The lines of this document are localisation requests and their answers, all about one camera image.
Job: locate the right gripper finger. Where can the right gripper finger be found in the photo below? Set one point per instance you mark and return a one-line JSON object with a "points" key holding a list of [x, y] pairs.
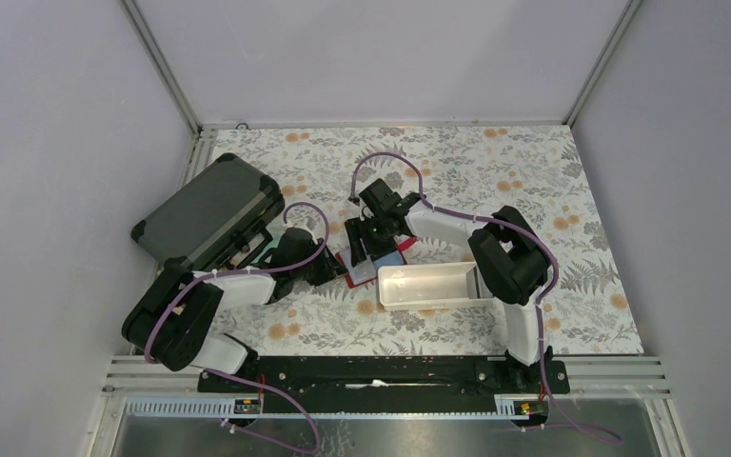
{"points": [[356, 232], [379, 247]]}

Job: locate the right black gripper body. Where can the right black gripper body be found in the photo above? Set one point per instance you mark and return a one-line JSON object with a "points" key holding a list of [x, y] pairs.
{"points": [[378, 227]]}

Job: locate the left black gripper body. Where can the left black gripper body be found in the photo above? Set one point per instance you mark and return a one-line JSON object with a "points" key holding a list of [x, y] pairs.
{"points": [[316, 271]]}

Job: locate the red card holder wallet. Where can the red card holder wallet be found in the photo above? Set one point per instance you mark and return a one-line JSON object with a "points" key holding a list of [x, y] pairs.
{"points": [[396, 258]]}

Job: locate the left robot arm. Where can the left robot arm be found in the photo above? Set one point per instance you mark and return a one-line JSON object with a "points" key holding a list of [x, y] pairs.
{"points": [[172, 322]]}

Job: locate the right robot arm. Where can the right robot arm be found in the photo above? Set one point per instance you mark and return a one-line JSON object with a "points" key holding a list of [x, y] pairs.
{"points": [[515, 265]]}

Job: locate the floral table mat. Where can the floral table mat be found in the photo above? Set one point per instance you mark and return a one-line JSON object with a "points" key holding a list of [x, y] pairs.
{"points": [[477, 170]]}

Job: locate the mint green tube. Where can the mint green tube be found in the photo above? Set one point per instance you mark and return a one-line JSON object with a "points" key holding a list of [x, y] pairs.
{"points": [[266, 251]]}

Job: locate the white plastic tray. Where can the white plastic tray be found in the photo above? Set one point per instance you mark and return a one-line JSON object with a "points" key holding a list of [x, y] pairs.
{"points": [[432, 287]]}

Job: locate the black hard case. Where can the black hard case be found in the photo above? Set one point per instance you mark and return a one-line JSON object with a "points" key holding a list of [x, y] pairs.
{"points": [[213, 217]]}

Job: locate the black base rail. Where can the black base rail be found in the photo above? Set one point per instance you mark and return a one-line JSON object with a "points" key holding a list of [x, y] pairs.
{"points": [[392, 387]]}

